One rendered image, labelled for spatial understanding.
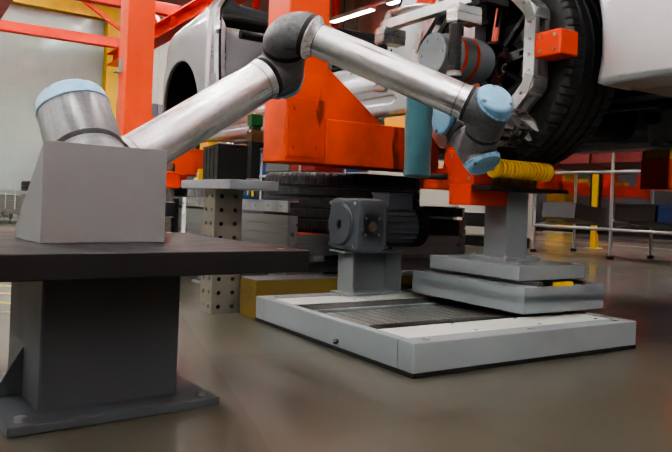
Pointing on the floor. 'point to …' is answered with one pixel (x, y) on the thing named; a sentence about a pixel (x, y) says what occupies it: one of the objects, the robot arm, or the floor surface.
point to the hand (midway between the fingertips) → (532, 124)
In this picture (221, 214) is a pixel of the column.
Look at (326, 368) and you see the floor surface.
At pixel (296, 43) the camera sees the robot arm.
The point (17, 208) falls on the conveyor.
